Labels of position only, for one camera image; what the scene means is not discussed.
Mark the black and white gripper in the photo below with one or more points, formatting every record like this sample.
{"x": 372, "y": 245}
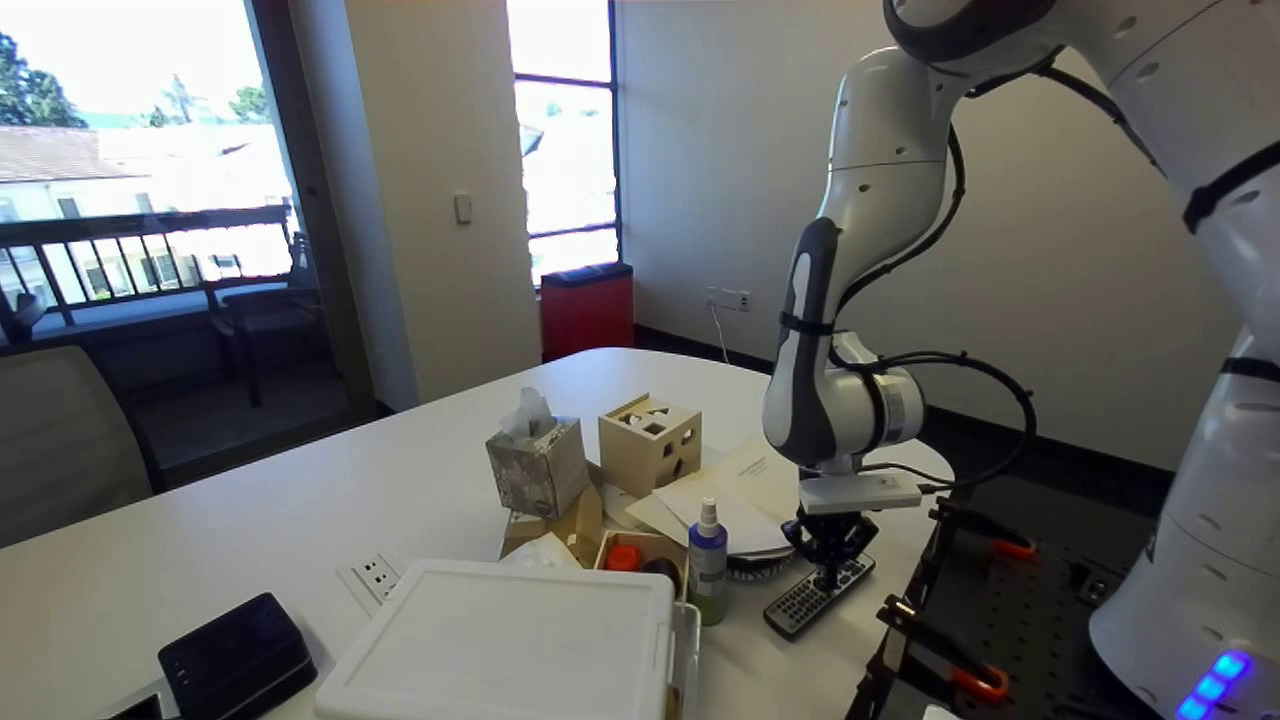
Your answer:
{"x": 837, "y": 514}

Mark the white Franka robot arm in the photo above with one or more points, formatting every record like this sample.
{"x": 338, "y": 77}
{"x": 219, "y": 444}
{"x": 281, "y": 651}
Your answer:
{"x": 875, "y": 162}

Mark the grey black remote control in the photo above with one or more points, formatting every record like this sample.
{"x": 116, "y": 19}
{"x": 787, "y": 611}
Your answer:
{"x": 807, "y": 611}

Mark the cream paperback book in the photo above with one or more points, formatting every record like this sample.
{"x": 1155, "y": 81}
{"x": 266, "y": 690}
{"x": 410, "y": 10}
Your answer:
{"x": 765, "y": 548}

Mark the white paper sheet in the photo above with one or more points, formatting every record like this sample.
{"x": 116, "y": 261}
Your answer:
{"x": 741, "y": 487}
{"x": 667, "y": 514}

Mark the blue bottle with white cap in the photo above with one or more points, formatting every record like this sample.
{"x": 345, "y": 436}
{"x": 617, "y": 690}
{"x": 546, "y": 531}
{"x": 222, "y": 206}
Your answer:
{"x": 709, "y": 561}

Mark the wooden open tray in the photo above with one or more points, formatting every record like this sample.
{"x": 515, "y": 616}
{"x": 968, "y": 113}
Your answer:
{"x": 655, "y": 548}

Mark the red round block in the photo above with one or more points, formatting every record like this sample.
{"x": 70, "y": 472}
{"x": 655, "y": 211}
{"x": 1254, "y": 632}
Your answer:
{"x": 620, "y": 558}

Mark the wooden shape sorter box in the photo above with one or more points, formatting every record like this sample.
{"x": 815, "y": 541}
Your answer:
{"x": 651, "y": 444}

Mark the white crumpled paper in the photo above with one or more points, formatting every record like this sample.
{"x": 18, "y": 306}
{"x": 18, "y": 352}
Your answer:
{"x": 542, "y": 548}

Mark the grey patterned tissue box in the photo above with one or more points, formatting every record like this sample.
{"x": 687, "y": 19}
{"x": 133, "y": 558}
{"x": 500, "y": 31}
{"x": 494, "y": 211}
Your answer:
{"x": 537, "y": 467}

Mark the red waste bin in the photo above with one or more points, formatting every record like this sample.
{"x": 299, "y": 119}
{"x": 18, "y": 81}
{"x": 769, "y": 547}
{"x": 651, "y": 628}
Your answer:
{"x": 584, "y": 314}

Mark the white tabletop power outlet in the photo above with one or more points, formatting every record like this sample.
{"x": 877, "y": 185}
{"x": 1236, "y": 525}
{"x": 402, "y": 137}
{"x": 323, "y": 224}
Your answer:
{"x": 372, "y": 578}

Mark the black tablet device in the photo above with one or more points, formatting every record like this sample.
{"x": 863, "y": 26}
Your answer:
{"x": 239, "y": 658}

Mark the dark patio chair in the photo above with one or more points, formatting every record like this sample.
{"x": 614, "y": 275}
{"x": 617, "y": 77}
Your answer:
{"x": 266, "y": 323}

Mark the dark balcony railing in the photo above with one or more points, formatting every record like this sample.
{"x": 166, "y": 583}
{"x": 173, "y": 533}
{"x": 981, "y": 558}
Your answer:
{"x": 133, "y": 224}

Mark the beige office chair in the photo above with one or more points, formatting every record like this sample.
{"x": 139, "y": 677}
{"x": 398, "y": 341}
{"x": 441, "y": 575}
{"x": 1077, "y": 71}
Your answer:
{"x": 61, "y": 444}

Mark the white wall socket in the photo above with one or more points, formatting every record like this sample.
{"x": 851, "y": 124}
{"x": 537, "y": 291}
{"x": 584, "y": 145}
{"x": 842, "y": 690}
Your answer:
{"x": 731, "y": 303}

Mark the white wall light switch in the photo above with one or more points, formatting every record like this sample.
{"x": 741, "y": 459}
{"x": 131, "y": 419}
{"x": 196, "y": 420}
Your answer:
{"x": 460, "y": 206}

